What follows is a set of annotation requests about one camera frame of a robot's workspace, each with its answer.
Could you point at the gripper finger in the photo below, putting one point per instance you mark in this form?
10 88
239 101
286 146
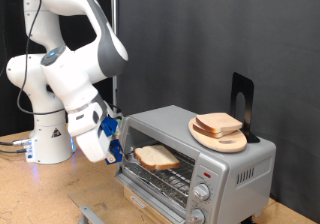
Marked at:
111 158

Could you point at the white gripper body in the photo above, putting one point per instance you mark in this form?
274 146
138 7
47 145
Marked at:
91 144

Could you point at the black spatula with blue cube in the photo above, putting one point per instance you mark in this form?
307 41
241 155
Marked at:
116 147

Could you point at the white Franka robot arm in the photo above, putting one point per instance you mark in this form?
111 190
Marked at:
36 134

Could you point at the silver oven knob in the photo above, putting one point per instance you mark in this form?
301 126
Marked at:
196 216
201 191

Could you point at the silver toaster oven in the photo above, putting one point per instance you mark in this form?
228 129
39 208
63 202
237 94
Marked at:
233 190

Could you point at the foil lined crumb tray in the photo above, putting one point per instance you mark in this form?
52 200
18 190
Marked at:
156 191

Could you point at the round wooden cutting board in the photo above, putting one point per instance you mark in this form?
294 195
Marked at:
223 144

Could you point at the vertical metal pole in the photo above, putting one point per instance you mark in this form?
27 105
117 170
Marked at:
114 4

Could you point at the black metal bookend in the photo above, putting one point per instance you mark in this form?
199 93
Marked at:
250 94

